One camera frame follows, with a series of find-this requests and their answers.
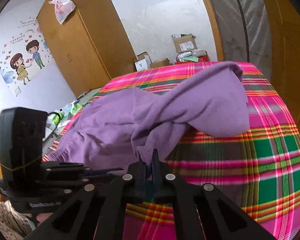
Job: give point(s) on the grey door curtain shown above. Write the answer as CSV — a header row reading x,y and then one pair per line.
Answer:
x,y
245,32

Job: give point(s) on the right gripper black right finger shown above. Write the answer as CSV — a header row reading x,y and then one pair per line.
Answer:
x,y
201,212

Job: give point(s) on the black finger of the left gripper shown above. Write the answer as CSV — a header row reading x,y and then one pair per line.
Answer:
x,y
102,171

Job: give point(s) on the patterned left sleeve forearm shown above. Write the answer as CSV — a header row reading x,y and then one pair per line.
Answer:
x,y
13,225

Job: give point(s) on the pink plaid bed sheet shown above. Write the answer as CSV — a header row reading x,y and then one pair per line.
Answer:
x,y
258,170

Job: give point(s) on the small brown cardboard box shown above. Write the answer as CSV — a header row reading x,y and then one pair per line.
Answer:
x,y
160,63

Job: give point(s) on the person's left hand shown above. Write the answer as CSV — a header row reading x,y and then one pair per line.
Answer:
x,y
42,217

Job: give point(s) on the cartoon couple wall sticker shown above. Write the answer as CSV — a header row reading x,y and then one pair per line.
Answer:
x,y
21,65

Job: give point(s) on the white open box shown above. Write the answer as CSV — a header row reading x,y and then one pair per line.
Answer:
x,y
143,62

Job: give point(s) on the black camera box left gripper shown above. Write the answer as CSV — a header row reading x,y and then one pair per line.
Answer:
x,y
22,131

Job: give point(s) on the green tissue pack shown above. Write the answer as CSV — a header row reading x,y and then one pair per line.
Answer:
x,y
55,118

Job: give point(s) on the white plastic bag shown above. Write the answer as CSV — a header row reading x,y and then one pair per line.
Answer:
x,y
62,9

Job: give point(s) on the purple fleece garment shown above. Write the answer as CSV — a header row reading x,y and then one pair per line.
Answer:
x,y
128,125

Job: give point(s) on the wooden wardrobe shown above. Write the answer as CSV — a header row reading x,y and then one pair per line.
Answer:
x,y
91,47

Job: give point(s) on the cardboard box with label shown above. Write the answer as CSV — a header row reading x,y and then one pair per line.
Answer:
x,y
184,43

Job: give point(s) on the wooden door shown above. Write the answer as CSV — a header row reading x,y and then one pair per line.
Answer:
x,y
284,23

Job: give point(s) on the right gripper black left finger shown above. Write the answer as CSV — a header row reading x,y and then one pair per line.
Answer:
x,y
96,212

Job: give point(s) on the side table with glass top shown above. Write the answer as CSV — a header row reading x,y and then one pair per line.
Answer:
x,y
71,111

